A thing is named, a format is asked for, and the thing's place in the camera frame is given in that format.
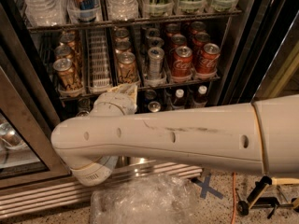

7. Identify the middle left coca-cola can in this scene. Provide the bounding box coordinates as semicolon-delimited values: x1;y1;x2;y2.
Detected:
169;35;187;55

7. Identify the front left silver can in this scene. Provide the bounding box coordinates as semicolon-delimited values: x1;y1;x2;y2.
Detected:
76;110;90;117

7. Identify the orange cable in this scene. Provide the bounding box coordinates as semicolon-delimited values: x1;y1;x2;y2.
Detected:
230;171;238;224

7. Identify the rear right pepsi can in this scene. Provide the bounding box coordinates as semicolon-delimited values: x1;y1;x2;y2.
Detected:
144;90;157;104

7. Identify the gold can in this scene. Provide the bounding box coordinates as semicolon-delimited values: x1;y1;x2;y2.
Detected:
54;45;81;75
113;28;130;42
115;41;132;55
59;31;82;63
53;58;82;91
118;51;137;83

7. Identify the right white-capped bottle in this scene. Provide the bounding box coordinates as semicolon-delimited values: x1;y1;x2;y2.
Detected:
192;85;207;107

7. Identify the left clear plastic bottle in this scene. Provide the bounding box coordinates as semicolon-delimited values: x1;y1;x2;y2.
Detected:
24;0;67;27

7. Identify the front right coca-cola can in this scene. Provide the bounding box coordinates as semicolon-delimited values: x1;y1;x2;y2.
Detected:
195;43;221;75

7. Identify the clear plastic bottle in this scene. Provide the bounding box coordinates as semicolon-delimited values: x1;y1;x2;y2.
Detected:
107;0;138;21
24;0;67;27

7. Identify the rear right coca-cola can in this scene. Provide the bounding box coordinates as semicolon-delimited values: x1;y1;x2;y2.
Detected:
188;21;206;41

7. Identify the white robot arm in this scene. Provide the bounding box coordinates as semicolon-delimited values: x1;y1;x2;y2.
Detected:
51;92;299;186

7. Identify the rear left coca-cola can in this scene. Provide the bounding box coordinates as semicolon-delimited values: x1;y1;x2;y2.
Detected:
164;23;180;43

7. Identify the empty white can tray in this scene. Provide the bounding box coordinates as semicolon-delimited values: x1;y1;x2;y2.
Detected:
87;29;113;93

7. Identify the rear slim silver can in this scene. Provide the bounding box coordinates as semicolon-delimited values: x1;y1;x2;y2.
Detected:
146;28;160;40

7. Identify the pepsi can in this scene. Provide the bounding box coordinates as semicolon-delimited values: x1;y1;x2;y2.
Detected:
144;90;157;104
147;101;162;113

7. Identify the front left coca-cola can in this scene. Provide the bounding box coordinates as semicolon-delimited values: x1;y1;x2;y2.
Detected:
171;46;192;77

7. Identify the blue tape cross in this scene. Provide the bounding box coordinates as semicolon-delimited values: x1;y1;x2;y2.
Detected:
192;175;223;200

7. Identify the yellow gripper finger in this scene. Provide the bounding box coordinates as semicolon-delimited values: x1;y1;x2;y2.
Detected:
107;83;137;105

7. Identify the left white-capped bottle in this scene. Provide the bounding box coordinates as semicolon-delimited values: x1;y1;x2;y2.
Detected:
170;89;186;110

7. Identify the stainless steel fridge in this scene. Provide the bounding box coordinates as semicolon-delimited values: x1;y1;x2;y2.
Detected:
0;0;299;219

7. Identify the front slim silver can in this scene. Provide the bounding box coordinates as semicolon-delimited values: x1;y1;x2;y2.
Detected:
148;47;164;80

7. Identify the red bull can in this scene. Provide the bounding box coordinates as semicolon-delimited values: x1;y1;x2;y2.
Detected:
67;0;100;23

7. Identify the open glass fridge door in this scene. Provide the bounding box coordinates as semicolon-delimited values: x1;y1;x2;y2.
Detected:
209;0;299;105

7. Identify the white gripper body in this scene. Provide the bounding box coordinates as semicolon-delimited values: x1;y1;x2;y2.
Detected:
90;92;135;117

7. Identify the yellow wheeled stand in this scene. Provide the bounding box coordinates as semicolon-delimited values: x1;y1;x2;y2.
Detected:
235;175;299;219

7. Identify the white-capped bottle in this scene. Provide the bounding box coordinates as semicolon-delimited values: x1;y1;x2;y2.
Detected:
170;89;186;110
192;85;207;107

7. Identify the middle right coca-cola can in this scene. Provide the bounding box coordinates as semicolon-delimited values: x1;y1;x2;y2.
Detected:
192;32;210;59

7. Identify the coca-cola can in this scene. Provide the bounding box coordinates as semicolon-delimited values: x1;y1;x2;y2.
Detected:
164;23;180;43
169;35;187;55
192;32;210;59
171;46;192;77
188;21;206;41
195;43;221;75

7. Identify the slim silver can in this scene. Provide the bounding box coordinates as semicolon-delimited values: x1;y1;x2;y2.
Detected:
148;47;164;80
147;36;164;49
146;28;160;40

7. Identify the middle slim silver can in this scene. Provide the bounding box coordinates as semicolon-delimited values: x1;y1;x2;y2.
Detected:
147;36;164;49

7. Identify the front right pepsi can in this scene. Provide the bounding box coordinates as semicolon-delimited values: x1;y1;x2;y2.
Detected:
147;101;162;113

